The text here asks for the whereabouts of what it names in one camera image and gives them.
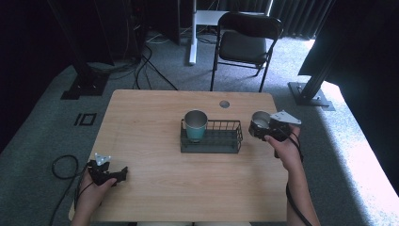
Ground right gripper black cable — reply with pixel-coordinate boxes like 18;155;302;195
274;130;314;226

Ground teal metal cup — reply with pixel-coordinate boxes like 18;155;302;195
184;108;209;143

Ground black wire basket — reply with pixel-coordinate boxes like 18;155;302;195
180;119;244;154

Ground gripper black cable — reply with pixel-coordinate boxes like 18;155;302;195
274;130;314;226
48;153;95;226

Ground black metal stand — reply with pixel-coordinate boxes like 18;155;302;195
46;0;111;101
287;27;336;112

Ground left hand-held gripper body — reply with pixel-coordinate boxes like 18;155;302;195
87;153;118;186

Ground black floor cables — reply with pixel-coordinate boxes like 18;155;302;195
87;18;179;92

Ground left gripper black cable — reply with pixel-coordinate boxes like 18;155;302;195
48;153;95;226

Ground black metal cup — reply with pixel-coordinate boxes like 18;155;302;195
247;110;273;141

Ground person's right hand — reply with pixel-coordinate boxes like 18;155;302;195
263;124;304;172

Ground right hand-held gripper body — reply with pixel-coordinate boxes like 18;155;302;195
266;109;303;143

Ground black folding chair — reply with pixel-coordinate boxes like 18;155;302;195
209;11;284;93

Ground person's left hand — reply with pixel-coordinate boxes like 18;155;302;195
74;171;118;212

